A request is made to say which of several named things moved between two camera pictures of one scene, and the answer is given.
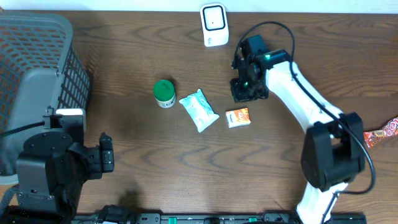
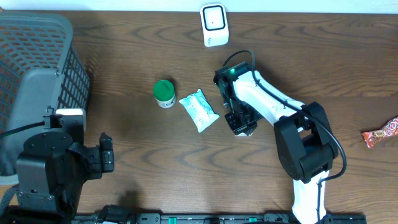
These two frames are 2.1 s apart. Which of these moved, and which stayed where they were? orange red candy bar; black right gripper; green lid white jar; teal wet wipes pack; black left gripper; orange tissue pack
Moved: black right gripper; orange tissue pack
Stayed: green lid white jar; orange red candy bar; teal wet wipes pack; black left gripper
